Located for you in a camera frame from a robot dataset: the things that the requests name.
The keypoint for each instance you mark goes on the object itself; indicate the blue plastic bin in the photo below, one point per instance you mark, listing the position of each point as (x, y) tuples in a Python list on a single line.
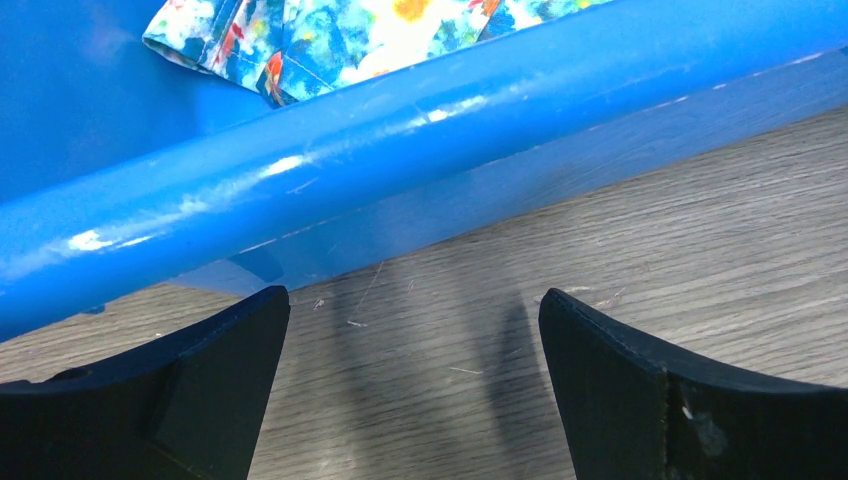
[(120, 170)]

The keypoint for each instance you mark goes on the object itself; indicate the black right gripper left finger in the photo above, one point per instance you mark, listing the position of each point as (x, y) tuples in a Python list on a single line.
[(188, 405)]

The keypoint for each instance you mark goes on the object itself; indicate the blue floral cloth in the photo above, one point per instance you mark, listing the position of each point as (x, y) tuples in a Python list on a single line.
[(291, 51)]

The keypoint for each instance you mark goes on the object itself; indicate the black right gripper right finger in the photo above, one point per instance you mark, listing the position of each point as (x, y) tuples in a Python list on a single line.
[(634, 406)]

